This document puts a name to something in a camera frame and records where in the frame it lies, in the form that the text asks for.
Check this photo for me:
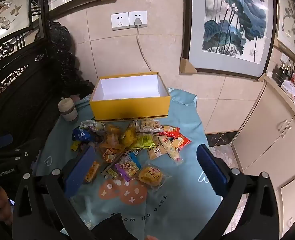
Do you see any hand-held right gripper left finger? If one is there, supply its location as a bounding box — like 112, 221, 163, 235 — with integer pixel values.
12, 145, 98, 240

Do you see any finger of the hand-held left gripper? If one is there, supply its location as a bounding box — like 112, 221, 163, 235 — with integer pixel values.
0, 134, 42, 161

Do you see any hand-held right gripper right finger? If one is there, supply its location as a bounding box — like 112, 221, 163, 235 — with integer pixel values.
196, 144, 288, 240

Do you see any pile of snack packets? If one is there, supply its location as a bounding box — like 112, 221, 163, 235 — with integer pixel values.
71, 119, 192, 193

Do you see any light green snack packet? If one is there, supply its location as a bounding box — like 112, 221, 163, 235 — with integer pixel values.
80, 120, 105, 132

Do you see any yellow-green snack packet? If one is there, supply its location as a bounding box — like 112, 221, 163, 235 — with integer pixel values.
135, 133, 156, 150

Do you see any yellow cardboard box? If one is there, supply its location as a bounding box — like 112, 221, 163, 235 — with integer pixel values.
89, 71, 172, 122

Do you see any person's left hand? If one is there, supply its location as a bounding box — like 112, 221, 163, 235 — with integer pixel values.
0, 187, 14, 227

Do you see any light blue printed tablecloth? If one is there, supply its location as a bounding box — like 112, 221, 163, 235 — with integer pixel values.
35, 87, 224, 240

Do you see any carved dark wooden furniture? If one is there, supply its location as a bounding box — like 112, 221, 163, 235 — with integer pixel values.
0, 0, 95, 188

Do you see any cream cabinet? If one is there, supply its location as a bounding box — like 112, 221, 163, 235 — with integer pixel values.
231, 75, 295, 240

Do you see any beige cup with brown sleeve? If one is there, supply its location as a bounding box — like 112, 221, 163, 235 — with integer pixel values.
58, 98, 78, 123

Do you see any dark bottles set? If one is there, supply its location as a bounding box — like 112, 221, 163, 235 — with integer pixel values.
273, 61, 295, 85

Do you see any bird artwork panel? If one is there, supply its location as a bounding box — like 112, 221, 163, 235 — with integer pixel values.
0, 0, 34, 47

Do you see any framed lotus painting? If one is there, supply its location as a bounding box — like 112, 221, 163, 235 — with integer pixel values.
180, 0, 278, 80

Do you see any gold framed branch painting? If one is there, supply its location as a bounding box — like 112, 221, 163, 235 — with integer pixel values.
274, 0, 295, 63

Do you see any white wall socket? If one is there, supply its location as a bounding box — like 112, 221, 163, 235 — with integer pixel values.
111, 12, 130, 31
129, 10, 148, 28

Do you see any grey plug with cable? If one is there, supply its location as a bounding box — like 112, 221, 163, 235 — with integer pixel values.
134, 17, 153, 73

